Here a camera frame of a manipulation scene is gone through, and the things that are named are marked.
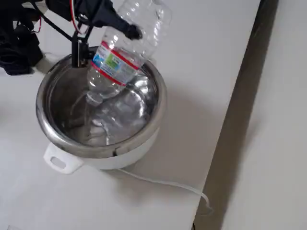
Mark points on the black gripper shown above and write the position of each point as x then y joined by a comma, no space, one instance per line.
109,17

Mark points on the clear plastic water bottle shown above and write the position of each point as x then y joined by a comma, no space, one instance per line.
148,28

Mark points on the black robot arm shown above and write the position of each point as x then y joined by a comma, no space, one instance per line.
16,52

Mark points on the white plastic container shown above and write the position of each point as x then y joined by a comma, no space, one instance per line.
134,158

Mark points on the stainless steel inner pot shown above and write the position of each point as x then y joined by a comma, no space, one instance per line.
60,100

